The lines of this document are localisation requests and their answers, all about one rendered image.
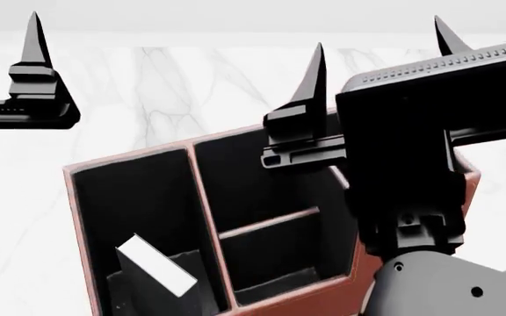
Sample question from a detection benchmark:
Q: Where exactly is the reddish brown compartment caddy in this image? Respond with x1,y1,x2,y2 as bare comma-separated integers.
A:
62,107,483,316

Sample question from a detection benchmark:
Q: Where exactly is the dark perforated right camera box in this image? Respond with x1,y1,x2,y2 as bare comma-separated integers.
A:
334,41,506,141

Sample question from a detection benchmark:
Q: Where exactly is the dark book with white pages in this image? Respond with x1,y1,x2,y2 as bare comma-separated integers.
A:
105,232,213,316

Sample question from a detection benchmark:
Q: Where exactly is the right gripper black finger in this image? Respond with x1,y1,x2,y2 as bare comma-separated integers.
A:
432,14,473,58
263,41,328,147

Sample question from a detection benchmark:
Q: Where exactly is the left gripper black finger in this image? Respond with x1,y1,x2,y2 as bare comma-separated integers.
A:
8,11,61,100

